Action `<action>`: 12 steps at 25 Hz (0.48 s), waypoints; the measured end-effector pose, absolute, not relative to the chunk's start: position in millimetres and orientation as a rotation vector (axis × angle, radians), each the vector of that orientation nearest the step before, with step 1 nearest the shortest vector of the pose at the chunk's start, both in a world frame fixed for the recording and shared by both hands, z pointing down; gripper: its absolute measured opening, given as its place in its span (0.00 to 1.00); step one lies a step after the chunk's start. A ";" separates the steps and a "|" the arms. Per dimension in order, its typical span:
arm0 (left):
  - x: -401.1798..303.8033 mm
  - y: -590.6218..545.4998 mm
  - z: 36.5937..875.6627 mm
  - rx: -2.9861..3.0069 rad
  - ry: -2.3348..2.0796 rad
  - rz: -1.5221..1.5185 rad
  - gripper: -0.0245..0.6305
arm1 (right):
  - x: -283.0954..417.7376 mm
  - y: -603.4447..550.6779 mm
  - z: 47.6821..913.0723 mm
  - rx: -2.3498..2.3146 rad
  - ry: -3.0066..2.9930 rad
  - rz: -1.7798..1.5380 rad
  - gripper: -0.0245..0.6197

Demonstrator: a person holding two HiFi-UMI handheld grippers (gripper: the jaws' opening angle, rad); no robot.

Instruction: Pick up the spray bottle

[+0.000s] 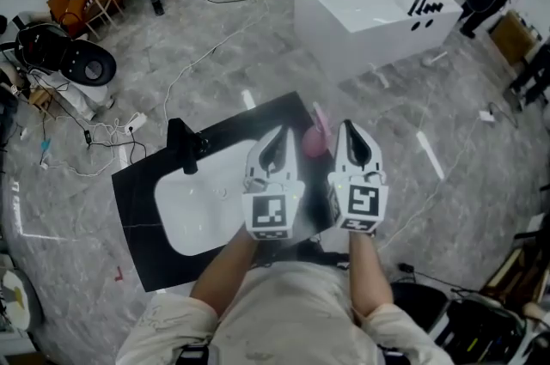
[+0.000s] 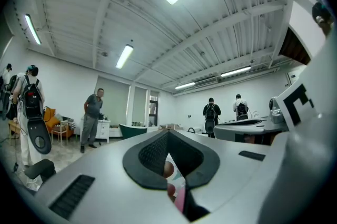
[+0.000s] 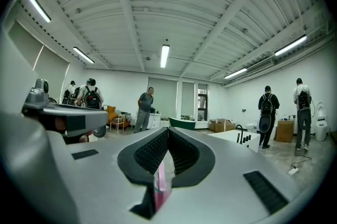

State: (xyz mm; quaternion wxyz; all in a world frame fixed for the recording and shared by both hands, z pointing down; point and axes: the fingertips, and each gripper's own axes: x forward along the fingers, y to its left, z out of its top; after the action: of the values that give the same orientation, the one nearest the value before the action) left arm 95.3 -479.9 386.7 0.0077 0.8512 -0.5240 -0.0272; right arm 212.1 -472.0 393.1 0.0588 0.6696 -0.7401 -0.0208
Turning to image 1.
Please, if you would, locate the orange bag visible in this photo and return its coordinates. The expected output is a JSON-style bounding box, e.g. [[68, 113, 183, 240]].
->
[[46, 0, 94, 39]]

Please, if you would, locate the white floor cable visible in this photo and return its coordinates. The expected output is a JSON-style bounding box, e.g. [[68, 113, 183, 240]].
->
[[162, 0, 272, 124]]

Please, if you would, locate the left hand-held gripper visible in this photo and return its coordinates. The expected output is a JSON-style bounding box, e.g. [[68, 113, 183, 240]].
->
[[241, 125, 306, 241]]

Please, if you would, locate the brown cardboard box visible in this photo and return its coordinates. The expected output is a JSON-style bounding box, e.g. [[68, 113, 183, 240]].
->
[[489, 9, 541, 66]]

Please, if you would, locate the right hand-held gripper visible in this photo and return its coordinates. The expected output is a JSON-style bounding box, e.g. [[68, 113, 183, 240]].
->
[[326, 120, 390, 236]]

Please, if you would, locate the person's left forearm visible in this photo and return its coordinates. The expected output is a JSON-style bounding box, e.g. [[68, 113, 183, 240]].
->
[[190, 230, 259, 318]]

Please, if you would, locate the white power strip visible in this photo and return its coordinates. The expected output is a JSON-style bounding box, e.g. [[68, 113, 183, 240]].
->
[[126, 113, 149, 135]]

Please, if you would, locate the person's right forearm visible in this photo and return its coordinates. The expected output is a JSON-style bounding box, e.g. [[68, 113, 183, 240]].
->
[[348, 232, 394, 318]]

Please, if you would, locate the black waist device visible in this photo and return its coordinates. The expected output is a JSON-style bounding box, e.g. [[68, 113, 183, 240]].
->
[[296, 240, 351, 270]]

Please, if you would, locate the wooden chair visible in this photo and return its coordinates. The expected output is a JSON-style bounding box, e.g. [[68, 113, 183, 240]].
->
[[83, 0, 125, 41]]

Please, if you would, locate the person's beige shirt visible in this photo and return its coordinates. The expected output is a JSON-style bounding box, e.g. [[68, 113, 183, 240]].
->
[[115, 259, 455, 365]]

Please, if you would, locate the black sink faucet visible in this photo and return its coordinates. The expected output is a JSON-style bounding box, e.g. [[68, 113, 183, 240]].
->
[[166, 118, 211, 176]]

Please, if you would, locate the white rectangular bathtub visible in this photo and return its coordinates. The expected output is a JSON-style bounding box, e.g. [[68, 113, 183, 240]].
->
[[293, 0, 464, 85]]

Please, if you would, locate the white shower handle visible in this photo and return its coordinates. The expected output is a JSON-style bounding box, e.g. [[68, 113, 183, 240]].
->
[[420, 52, 449, 67]]

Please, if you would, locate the pink soap bottle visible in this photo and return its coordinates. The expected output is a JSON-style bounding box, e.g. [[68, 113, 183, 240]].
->
[[302, 101, 335, 158]]

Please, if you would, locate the wooden frame rack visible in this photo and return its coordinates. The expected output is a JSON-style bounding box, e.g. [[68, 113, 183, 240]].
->
[[480, 242, 550, 313]]

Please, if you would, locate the black vanity cabinet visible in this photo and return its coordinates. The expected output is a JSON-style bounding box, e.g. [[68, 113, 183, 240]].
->
[[111, 91, 340, 294]]

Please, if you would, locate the white sink basin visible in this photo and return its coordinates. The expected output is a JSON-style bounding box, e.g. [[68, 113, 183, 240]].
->
[[154, 139, 259, 257]]

